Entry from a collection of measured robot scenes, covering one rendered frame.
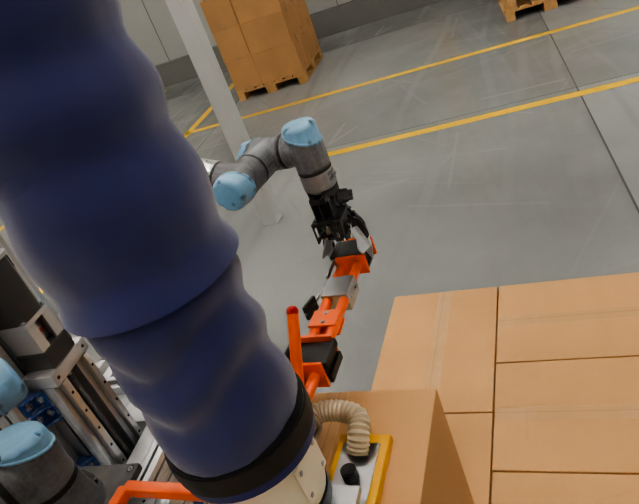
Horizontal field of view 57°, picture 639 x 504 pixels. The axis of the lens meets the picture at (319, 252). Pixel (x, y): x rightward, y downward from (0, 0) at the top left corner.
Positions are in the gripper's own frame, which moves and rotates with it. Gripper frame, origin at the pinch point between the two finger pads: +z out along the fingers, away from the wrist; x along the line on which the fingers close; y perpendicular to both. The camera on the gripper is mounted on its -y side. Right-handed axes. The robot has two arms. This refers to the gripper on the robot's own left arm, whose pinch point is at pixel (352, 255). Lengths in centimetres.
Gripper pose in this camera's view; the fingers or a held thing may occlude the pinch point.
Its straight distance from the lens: 141.4
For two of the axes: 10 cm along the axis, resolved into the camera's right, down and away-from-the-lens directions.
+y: -2.7, 5.8, -7.7
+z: 3.3, 8.1, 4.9
